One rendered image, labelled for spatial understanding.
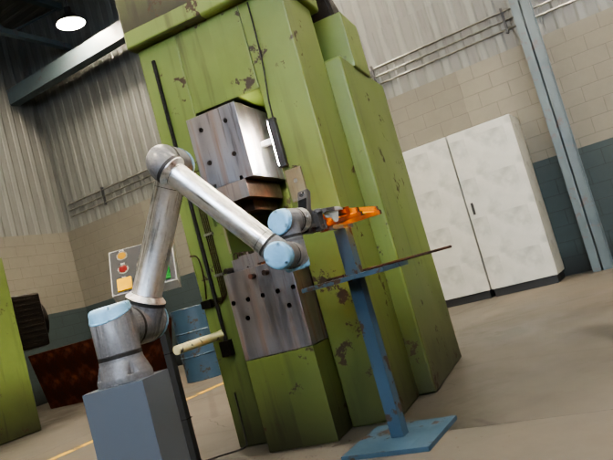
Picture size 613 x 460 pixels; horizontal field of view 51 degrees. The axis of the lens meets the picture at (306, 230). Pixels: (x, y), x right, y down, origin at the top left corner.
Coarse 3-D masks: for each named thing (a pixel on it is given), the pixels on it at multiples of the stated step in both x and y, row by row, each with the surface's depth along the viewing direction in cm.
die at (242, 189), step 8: (232, 184) 329; (240, 184) 327; (248, 184) 328; (256, 184) 337; (264, 184) 345; (272, 184) 355; (224, 192) 331; (232, 192) 329; (240, 192) 327; (248, 192) 325; (256, 192) 334; (264, 192) 342; (272, 192) 352; (280, 192) 363; (232, 200) 329; (240, 200) 331
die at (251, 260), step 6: (246, 252) 327; (240, 258) 328; (246, 258) 327; (252, 258) 325; (258, 258) 324; (234, 264) 329; (240, 264) 328; (246, 264) 327; (252, 264) 326; (234, 270) 329; (240, 270) 328
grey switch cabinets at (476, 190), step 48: (432, 144) 815; (480, 144) 786; (432, 192) 819; (480, 192) 789; (528, 192) 762; (432, 240) 822; (480, 240) 793; (528, 240) 765; (480, 288) 796; (528, 288) 770
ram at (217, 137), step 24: (192, 120) 337; (216, 120) 332; (240, 120) 328; (264, 120) 357; (192, 144) 337; (216, 144) 332; (240, 144) 327; (264, 144) 343; (216, 168) 332; (240, 168) 327; (264, 168) 339
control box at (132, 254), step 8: (128, 248) 338; (136, 248) 338; (112, 256) 336; (128, 256) 335; (136, 256) 335; (176, 256) 341; (112, 264) 334; (120, 264) 333; (128, 264) 333; (136, 264) 332; (176, 264) 334; (112, 272) 331; (120, 272) 330; (128, 272) 330; (176, 272) 327; (112, 280) 328; (168, 280) 325; (176, 280) 325; (112, 288) 325; (168, 288) 329; (112, 296) 323; (120, 296) 324
